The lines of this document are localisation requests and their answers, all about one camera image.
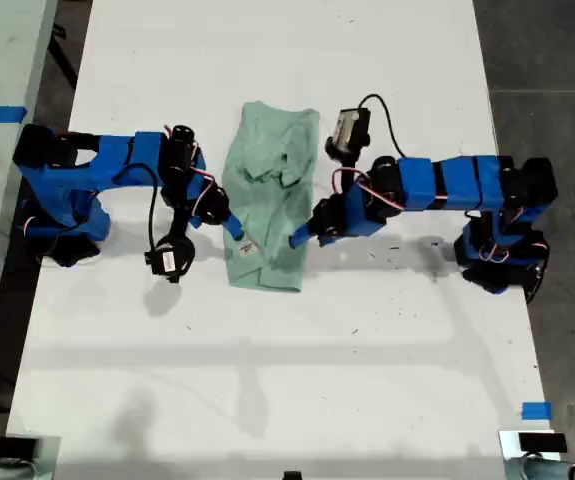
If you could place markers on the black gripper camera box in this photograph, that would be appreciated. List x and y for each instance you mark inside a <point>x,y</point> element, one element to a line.
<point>164,262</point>
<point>349,127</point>

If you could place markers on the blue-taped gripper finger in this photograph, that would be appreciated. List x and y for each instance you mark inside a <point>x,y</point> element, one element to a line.
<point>197,222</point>
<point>303,236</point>
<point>234,227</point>

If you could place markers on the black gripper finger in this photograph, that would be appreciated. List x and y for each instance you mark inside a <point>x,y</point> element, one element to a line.
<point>329,240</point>

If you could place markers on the small black box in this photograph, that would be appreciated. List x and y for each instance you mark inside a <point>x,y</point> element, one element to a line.
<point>542,443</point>
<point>14,448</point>

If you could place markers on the blue tape patch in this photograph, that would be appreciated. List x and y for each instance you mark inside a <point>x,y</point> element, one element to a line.
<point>537,411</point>

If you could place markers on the black camera stalk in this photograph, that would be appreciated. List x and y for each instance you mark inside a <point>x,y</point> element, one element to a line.
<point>349,165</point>
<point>187,250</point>

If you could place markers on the grey metal tube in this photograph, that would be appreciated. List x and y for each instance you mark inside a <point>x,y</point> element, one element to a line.
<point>542,470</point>
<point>2,472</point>

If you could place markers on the pale green T-shirt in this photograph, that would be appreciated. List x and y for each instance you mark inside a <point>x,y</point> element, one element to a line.
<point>257,165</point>

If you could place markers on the small black block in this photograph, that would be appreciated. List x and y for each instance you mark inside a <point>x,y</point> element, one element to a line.
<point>292,476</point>

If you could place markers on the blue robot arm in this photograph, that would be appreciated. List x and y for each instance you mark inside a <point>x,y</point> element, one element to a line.
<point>117,170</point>
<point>462,182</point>

